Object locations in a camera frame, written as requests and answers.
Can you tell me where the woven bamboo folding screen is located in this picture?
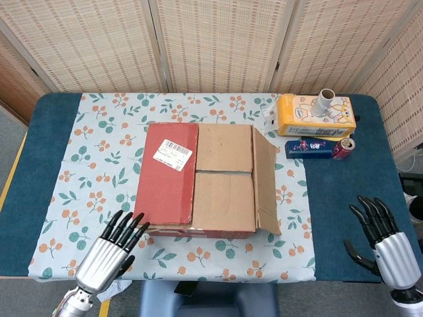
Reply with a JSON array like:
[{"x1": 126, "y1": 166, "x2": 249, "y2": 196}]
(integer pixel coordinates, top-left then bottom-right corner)
[{"x1": 0, "y1": 0, "x2": 423, "y2": 162}]

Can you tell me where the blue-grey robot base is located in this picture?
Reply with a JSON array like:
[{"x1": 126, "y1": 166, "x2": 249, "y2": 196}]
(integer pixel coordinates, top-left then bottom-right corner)
[{"x1": 138, "y1": 281, "x2": 278, "y2": 317}]

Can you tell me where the yellow corgi tissue pack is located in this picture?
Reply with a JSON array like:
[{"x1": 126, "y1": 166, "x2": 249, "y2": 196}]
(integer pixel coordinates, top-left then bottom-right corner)
[{"x1": 263, "y1": 94, "x2": 358, "y2": 138}]

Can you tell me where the dark blue rectangular box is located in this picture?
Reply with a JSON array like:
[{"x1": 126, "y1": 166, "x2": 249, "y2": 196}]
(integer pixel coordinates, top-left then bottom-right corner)
[{"x1": 284, "y1": 139, "x2": 333, "y2": 161}]

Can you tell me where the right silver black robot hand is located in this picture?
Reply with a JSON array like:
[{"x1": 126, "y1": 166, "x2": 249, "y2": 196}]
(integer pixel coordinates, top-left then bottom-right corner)
[{"x1": 343, "y1": 195, "x2": 419, "y2": 293}]

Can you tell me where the red soda can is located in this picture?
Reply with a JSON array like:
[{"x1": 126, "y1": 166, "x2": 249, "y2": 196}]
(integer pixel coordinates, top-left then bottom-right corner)
[{"x1": 332, "y1": 137, "x2": 356, "y2": 161}]

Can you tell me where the floral orange-fruit tablecloth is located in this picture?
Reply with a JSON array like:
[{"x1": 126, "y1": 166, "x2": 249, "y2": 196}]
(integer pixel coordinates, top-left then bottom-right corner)
[{"x1": 28, "y1": 92, "x2": 317, "y2": 283}]

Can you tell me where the red and brown cardboard box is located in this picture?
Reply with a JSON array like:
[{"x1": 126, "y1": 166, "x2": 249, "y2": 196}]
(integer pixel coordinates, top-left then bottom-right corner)
[{"x1": 134, "y1": 121, "x2": 283, "y2": 239}]

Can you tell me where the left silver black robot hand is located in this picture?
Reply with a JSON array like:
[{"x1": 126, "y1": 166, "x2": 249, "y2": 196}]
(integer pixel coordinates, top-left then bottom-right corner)
[{"x1": 74, "y1": 210, "x2": 150, "y2": 295}]

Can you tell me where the grey cardboard tube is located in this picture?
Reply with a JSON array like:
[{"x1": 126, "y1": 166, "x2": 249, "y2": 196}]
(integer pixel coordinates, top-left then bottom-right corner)
[{"x1": 311, "y1": 88, "x2": 336, "y2": 118}]

